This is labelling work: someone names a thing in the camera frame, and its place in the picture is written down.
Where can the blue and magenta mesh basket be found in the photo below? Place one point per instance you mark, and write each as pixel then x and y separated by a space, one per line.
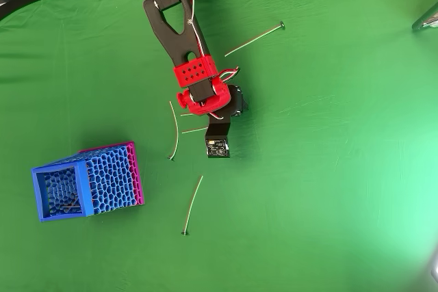
pixel 109 182

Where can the curved white stick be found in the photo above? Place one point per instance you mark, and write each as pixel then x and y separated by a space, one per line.
pixel 171 158

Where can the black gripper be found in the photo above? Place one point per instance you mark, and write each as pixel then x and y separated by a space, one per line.
pixel 240 103

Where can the chrome stand tube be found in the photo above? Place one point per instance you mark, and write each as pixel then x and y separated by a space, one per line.
pixel 427 20

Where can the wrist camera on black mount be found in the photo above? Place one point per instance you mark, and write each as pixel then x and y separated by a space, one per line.
pixel 217 146

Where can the green table cloth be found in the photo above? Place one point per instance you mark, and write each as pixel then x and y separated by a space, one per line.
pixel 308 169

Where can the thin stick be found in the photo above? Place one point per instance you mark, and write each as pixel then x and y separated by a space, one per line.
pixel 195 130

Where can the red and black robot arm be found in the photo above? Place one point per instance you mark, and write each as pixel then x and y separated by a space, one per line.
pixel 171 46

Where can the grey metal object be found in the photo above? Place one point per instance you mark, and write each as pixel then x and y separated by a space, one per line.
pixel 435 269

